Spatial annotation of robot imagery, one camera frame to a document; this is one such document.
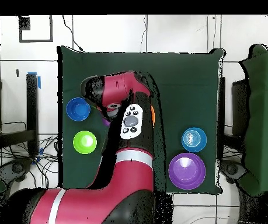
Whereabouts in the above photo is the large orange bowl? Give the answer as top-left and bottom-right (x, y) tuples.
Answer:
(150, 104), (156, 127)

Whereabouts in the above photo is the large purple bowl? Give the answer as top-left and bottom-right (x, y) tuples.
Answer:
(168, 152), (207, 190)

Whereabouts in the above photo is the small green bowl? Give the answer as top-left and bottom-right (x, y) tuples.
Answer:
(72, 130), (98, 155)

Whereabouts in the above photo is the dark blue bowl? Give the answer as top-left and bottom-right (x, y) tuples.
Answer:
(65, 97), (92, 123)

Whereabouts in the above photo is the light blue bowl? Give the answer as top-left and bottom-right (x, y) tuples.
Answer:
(181, 127), (208, 153)

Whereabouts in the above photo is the dark green table cloth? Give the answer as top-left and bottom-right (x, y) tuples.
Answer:
(57, 45), (225, 195)

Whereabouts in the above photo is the grey wheeled base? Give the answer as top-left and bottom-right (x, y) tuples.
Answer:
(219, 159), (248, 184)

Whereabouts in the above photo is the black wheeled base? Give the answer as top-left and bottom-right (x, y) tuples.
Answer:
(0, 158), (34, 186)

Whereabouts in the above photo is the bundle of floor cables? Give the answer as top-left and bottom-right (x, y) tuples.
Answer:
(0, 121), (62, 190)

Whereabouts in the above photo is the black post with blue tape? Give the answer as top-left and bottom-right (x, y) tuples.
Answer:
(26, 72), (41, 156)

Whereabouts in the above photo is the thin black floor cable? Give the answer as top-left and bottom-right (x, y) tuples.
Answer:
(62, 15), (85, 53)

